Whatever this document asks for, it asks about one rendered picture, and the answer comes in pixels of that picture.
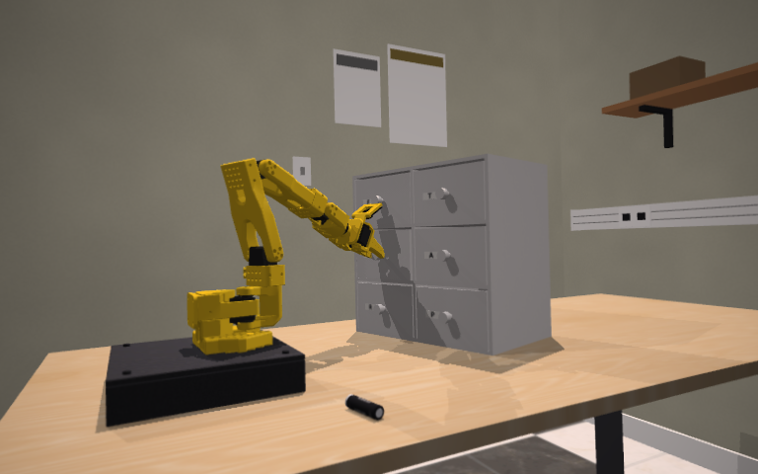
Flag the grey drawer front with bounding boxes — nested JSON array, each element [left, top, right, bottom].
[[417, 285, 490, 351], [356, 229, 413, 280], [356, 173, 412, 226], [414, 161, 486, 223], [358, 281, 414, 338], [415, 226, 488, 285]]

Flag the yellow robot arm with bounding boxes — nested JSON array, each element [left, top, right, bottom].
[[192, 158, 349, 355]]

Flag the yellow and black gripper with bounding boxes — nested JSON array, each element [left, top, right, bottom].
[[329, 203, 385, 259]]

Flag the grey chest of drawers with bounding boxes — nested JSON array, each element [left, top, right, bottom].
[[352, 154, 552, 356]]

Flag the black cylinder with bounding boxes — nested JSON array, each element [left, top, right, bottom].
[[345, 394, 384, 421]]

